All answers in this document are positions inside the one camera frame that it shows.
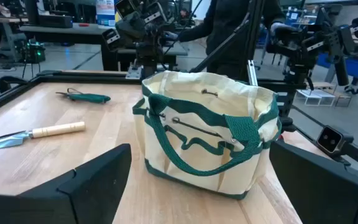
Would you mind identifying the black camera cable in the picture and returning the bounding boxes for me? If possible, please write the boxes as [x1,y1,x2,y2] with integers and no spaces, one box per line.
[337,144,358,178]

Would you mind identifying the black metal table frame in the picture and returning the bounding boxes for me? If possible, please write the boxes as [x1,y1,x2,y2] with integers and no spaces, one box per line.
[0,0,358,175]

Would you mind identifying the green handled pruning shears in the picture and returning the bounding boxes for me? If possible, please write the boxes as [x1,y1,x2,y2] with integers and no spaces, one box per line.
[55,87,112,105]

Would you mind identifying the wooden handled metal trowel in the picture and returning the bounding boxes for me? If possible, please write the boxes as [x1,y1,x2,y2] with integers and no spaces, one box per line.
[0,121,86,150]

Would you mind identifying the small black table camera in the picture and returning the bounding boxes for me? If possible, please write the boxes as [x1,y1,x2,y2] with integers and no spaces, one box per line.
[316,124,356,156]

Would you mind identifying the cream green canvas gardening bag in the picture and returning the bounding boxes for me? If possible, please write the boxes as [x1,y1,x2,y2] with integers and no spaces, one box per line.
[132,70,283,200]

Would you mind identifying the grey workshop desk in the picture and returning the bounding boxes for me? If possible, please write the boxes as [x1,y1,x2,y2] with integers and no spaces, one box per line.
[19,22,111,72]

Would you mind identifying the black curved strap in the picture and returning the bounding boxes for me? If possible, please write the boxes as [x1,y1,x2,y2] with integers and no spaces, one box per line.
[0,75,28,94]

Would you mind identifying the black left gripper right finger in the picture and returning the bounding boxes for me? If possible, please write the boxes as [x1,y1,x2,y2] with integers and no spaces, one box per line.
[268,139,358,224]

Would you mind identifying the silver aluminium extrusion post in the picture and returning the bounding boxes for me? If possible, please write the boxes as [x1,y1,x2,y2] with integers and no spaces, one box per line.
[246,59,259,86]

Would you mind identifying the blue white banner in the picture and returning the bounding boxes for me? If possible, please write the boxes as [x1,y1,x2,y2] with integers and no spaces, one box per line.
[95,0,116,27]

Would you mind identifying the person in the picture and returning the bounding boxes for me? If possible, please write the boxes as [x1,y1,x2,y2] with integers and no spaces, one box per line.
[163,0,295,82]

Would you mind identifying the white low stool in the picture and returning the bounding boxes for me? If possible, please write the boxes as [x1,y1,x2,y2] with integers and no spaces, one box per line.
[295,88,337,106]

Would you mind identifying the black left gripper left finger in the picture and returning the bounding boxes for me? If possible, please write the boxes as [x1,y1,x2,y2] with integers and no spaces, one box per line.
[0,143,132,224]

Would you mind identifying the green lit black device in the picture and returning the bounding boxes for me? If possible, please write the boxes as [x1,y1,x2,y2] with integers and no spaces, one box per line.
[15,39,47,65]

